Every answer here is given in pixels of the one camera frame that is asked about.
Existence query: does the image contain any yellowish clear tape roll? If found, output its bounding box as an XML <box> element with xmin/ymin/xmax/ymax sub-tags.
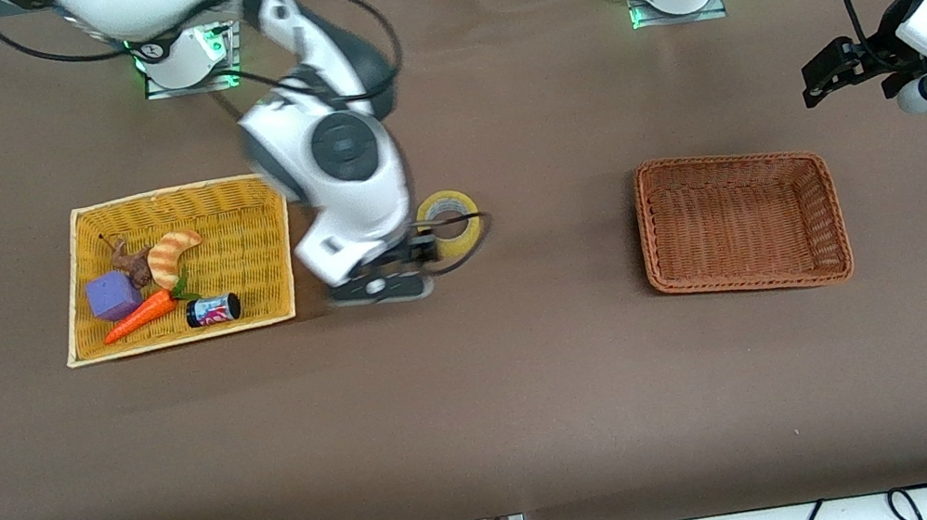
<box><xmin>412</xmin><ymin>186</ymin><xmax>488</xmax><ymax>266</ymax></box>

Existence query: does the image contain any yellow wicker tray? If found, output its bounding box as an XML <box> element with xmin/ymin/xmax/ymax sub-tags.
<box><xmin>41</xmin><ymin>168</ymin><xmax>311</xmax><ymax>370</ymax></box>

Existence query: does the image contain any brown wicker basket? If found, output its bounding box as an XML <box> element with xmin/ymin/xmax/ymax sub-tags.
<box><xmin>627</xmin><ymin>129</ymin><xmax>858</xmax><ymax>315</ymax></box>

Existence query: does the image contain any small black pink-label can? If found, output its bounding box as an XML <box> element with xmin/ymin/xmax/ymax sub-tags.
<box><xmin>182</xmin><ymin>290</ymin><xmax>244</xmax><ymax>331</ymax></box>

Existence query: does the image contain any striped orange toy croissant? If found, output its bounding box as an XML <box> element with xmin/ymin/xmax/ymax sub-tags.
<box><xmin>143</xmin><ymin>227</ymin><xmax>211</xmax><ymax>293</ymax></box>

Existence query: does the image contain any orange toy carrot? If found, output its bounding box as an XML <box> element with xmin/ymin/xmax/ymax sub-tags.
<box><xmin>95</xmin><ymin>271</ymin><xmax>208</xmax><ymax>347</ymax></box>

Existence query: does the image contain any brown toy root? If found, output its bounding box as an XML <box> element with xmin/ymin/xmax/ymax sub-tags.
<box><xmin>98</xmin><ymin>227</ymin><xmax>156</xmax><ymax>294</ymax></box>

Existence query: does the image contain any purple foam cube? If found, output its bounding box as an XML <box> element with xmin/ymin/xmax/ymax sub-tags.
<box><xmin>82</xmin><ymin>266</ymin><xmax>147</xmax><ymax>326</ymax></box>

